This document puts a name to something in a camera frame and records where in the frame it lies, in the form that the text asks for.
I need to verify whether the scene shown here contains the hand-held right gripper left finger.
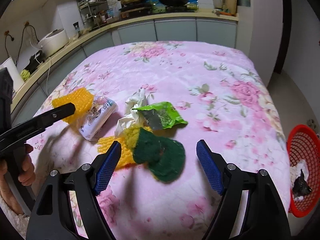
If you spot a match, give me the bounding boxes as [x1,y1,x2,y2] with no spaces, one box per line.
[26,140,122,240]

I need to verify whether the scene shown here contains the white rice cooker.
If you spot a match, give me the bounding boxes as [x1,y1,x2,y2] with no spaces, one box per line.
[37,29,69,58]

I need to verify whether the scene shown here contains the green snack packet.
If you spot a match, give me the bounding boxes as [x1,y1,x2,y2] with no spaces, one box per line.
[131,101,188,130]

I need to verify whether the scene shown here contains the yellow foam net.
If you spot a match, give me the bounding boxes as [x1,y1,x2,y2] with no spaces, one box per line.
[97,126,153,168]
[52,87,95,124]

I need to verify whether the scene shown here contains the grey kitchen cabinet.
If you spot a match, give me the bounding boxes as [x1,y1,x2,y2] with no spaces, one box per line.
[10,12,239,115]

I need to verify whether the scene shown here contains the black small appliance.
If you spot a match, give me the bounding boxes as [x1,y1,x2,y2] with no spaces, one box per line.
[25,52,45,72]

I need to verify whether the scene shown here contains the person's left hand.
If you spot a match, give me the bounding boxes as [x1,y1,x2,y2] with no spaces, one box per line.
[18,143,35,186]

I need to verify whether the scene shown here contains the green scouring pad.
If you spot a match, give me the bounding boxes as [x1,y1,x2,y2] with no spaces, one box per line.
[132,127,186,182]

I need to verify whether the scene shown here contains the person's left forearm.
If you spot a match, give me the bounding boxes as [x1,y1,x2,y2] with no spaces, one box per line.
[0,160,30,233]

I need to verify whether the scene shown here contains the white cylindrical container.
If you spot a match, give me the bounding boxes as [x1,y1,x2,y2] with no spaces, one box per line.
[0,57,25,93]

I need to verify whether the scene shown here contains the black gas stove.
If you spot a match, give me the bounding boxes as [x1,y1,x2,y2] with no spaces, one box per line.
[119,1,198,15]

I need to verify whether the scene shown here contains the black power cable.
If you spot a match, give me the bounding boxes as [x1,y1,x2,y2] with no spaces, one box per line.
[4,31,15,60]
[16,24,33,63]

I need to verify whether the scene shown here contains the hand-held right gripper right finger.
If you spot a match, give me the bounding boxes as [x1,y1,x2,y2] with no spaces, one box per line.
[196,140,292,240]

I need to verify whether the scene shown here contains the dark wooden door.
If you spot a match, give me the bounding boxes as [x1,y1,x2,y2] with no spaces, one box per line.
[274,0,292,74]

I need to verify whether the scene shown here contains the black wrapper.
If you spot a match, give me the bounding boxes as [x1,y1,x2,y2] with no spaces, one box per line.
[292,170,313,200]

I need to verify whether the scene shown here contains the pink floral blanket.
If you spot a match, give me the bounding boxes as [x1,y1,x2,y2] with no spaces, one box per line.
[25,40,292,240]

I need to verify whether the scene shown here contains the white tissue packet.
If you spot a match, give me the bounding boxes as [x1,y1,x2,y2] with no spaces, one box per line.
[79,96,118,141]

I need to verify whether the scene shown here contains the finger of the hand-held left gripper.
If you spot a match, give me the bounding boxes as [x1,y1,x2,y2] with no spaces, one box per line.
[0,103,76,153]

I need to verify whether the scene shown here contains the white power cable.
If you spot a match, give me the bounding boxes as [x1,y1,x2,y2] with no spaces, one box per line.
[30,39,52,93]

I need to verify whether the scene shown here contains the metal kitchen rack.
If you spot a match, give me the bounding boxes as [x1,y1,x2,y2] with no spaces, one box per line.
[75,0,110,28]

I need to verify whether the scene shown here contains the white tissue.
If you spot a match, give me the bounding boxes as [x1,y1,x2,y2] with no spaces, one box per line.
[115,88,150,137]

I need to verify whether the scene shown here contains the red plastic mesh basket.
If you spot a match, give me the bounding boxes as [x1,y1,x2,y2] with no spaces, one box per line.
[287,124,320,218]

